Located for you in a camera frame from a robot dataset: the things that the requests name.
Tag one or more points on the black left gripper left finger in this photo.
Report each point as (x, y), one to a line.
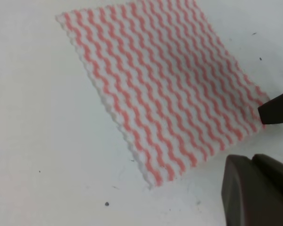
(252, 191)

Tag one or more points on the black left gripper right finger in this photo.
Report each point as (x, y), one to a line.
(272, 111)

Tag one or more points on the pink white striped towel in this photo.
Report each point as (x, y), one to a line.
(176, 94)

